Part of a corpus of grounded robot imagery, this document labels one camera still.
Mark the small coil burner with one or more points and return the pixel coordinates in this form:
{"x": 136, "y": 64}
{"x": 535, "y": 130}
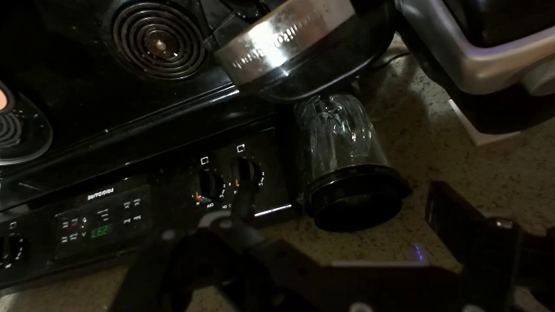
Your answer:
{"x": 159, "y": 40}

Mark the glass jar black lid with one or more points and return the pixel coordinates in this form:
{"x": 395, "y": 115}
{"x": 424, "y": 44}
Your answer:
{"x": 348, "y": 174}

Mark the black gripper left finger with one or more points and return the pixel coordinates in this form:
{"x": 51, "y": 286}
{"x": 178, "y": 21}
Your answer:
{"x": 157, "y": 265}

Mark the black silver drink appliance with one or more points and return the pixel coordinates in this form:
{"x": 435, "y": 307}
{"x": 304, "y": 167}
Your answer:
{"x": 492, "y": 63}

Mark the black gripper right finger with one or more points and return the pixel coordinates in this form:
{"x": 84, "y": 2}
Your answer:
{"x": 487, "y": 260}

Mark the black electric stove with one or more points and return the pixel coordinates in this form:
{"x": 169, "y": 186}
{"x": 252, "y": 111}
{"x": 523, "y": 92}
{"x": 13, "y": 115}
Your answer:
{"x": 145, "y": 132}

